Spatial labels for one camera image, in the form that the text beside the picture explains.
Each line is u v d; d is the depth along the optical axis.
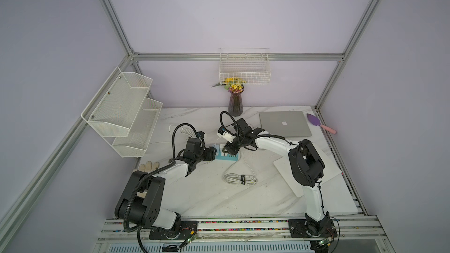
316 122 1.13
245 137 0.73
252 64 1.04
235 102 1.08
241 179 0.87
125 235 0.73
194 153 0.72
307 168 0.53
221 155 0.93
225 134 0.84
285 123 1.11
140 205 0.43
